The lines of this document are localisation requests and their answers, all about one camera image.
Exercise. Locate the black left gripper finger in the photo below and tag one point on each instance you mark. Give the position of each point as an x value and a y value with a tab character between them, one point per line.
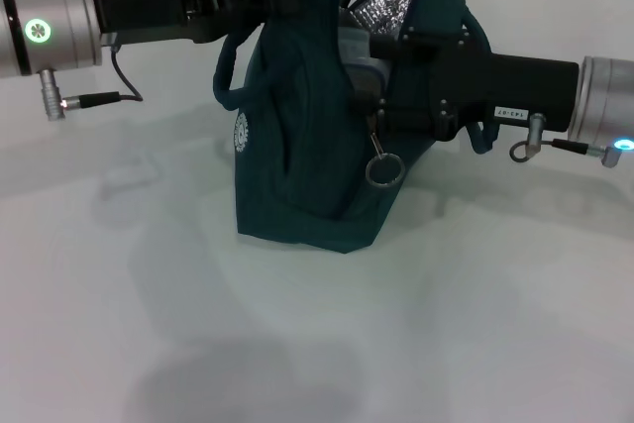
280	3

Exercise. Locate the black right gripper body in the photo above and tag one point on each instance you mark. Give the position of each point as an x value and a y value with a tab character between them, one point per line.
520	86

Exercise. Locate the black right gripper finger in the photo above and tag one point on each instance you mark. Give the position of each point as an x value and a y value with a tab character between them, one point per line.
411	113
401	46

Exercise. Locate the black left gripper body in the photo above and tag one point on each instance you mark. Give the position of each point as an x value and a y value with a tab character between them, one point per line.
158	9

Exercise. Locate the clear plastic container blue lid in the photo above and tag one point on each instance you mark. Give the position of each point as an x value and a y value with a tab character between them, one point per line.
356	51

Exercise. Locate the dark teal insulated lunch bag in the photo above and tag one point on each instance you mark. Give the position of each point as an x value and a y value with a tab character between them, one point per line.
297	170

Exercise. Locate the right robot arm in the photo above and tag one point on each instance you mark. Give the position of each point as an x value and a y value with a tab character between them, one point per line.
604	96

